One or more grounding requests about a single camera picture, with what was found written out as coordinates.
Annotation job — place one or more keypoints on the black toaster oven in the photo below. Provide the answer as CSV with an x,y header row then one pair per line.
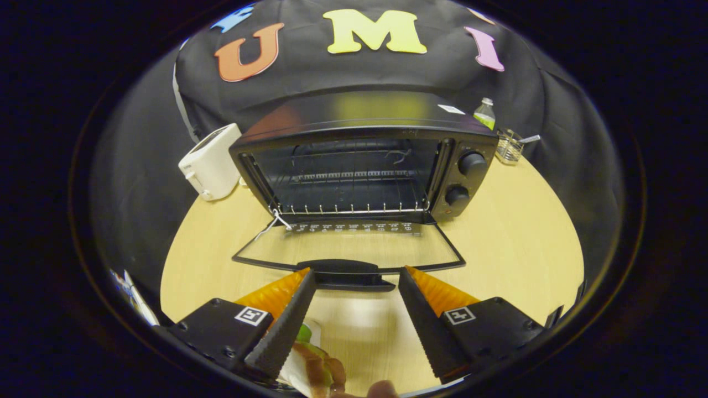
x,y
359,119

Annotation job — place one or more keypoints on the plastic bottle with green label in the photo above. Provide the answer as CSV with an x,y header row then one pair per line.
x,y
485,116

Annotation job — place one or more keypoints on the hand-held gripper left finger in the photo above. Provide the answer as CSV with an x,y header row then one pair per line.
x,y
287,326

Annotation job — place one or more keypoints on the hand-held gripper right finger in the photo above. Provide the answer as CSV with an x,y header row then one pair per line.
x,y
426,326

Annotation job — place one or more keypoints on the black backdrop cloth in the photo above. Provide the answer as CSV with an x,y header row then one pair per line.
x,y
310,72

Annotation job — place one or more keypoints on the small white plate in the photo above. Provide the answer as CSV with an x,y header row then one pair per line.
x,y
316,327

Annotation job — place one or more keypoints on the lettuce sandwich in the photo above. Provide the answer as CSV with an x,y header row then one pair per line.
x,y
318,367

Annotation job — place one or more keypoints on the clear glass holder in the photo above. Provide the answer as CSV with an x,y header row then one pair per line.
x,y
508,148

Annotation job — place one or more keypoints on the white bread toaster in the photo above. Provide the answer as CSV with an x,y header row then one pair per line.
x,y
213,163

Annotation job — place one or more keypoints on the white and blue paper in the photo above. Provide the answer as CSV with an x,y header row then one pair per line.
x,y
135,298

